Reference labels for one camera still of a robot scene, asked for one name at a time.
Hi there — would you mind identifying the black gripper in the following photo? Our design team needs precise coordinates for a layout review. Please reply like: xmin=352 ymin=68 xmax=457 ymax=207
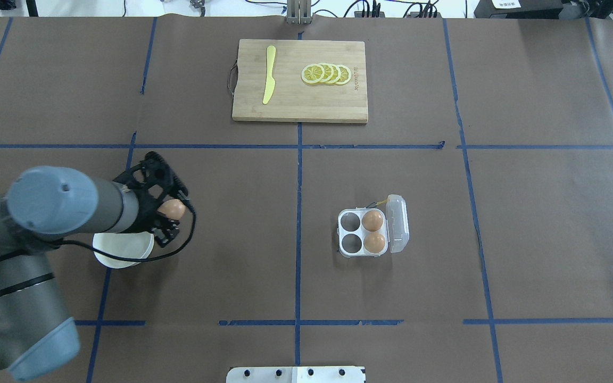
xmin=113 ymin=151 xmax=189 ymax=248

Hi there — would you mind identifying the brown egg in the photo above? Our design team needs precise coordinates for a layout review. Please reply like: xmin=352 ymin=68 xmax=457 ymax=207
xmin=361 ymin=209 xmax=385 ymax=232
xmin=364 ymin=232 xmax=387 ymax=254
xmin=157 ymin=198 xmax=187 ymax=221

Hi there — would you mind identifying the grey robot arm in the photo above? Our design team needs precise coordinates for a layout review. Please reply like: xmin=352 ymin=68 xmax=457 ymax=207
xmin=0 ymin=151 xmax=195 ymax=381

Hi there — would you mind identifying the clear plastic egg box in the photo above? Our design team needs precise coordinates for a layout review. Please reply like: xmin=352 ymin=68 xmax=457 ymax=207
xmin=336 ymin=194 xmax=410 ymax=259

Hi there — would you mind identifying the white bowl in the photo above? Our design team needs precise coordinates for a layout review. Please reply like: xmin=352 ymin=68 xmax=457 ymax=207
xmin=92 ymin=232 xmax=155 ymax=269

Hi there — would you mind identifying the lower horizontal blue tape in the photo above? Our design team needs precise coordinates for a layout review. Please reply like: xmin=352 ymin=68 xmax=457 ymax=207
xmin=75 ymin=318 xmax=613 ymax=327

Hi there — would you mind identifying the horizontal blue tape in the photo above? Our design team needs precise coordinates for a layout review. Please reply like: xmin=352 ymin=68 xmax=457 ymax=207
xmin=0 ymin=141 xmax=613 ymax=150
xmin=75 ymin=318 xmax=613 ymax=327

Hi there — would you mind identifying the bamboo cutting board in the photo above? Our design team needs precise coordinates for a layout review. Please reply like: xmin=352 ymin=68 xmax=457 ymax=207
xmin=232 ymin=39 xmax=368 ymax=124

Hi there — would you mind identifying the centre vertical blue tape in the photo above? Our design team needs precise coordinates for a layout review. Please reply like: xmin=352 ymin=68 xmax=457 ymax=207
xmin=294 ymin=32 xmax=304 ymax=367

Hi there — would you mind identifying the vertical blue tape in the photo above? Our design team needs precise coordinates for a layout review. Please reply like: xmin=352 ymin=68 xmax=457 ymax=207
xmin=294 ymin=32 xmax=304 ymax=367
xmin=441 ymin=19 xmax=504 ymax=382
xmin=86 ymin=16 xmax=158 ymax=382

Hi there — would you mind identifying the yellow plastic knife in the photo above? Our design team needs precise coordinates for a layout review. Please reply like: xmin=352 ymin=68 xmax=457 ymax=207
xmin=262 ymin=45 xmax=277 ymax=105

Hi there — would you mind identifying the left vertical blue tape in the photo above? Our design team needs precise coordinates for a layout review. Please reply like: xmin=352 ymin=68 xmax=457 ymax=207
xmin=86 ymin=16 xmax=158 ymax=382

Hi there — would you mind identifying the upper horizontal blue tape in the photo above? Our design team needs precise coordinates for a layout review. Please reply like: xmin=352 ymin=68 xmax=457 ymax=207
xmin=0 ymin=141 xmax=613 ymax=150

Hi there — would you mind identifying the front lemon slice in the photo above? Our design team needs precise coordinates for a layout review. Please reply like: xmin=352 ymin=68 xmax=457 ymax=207
xmin=300 ymin=64 xmax=326 ymax=84

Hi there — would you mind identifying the lemon slice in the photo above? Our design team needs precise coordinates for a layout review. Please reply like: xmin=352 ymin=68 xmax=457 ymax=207
xmin=325 ymin=64 xmax=341 ymax=84
xmin=334 ymin=65 xmax=351 ymax=85
xmin=318 ymin=63 xmax=334 ymax=83
xmin=300 ymin=64 xmax=326 ymax=84

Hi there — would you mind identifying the yellow rubber band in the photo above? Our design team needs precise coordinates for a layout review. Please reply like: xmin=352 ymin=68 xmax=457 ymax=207
xmin=365 ymin=198 xmax=389 ymax=209

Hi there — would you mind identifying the rear lemon slice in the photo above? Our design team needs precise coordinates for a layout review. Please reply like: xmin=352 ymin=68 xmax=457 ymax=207
xmin=334 ymin=65 xmax=351 ymax=85

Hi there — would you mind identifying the right vertical blue tape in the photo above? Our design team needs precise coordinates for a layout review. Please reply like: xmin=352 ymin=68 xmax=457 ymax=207
xmin=441 ymin=19 xmax=504 ymax=382

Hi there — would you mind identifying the black device top right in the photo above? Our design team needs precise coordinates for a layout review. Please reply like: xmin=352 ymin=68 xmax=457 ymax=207
xmin=474 ymin=1 xmax=601 ymax=20

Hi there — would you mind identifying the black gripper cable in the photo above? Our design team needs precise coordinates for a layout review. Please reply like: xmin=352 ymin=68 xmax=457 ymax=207
xmin=0 ymin=194 xmax=197 ymax=373

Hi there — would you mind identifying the white metal base plate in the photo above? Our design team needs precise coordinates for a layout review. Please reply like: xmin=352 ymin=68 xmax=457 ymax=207
xmin=226 ymin=365 xmax=367 ymax=382

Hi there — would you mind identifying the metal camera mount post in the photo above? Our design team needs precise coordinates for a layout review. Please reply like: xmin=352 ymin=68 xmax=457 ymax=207
xmin=285 ymin=0 xmax=313 ymax=25

